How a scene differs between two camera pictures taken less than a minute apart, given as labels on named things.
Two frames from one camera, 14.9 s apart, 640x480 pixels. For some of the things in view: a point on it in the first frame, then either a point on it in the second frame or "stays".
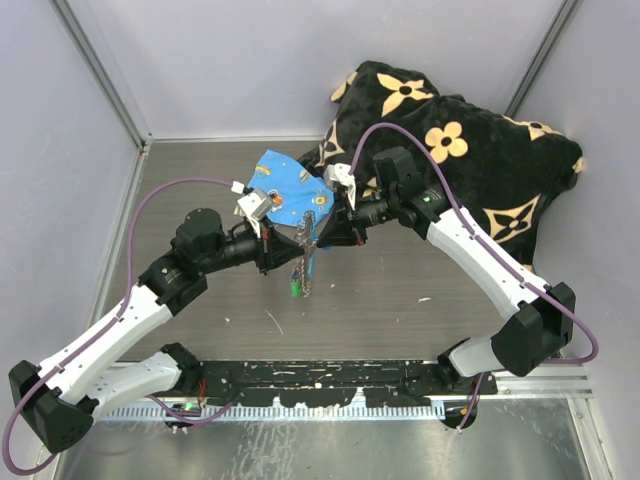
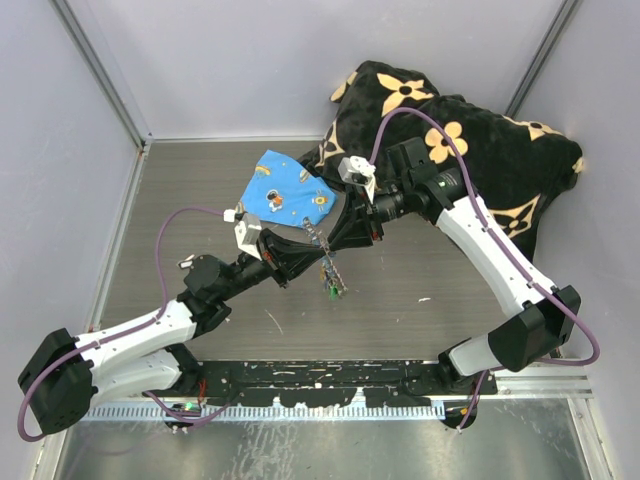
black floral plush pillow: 497,172 stays
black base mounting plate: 388,383 stays
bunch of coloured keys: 298,290 to 333,282
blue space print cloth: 294,190 stays
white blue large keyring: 308,233 to 317,238
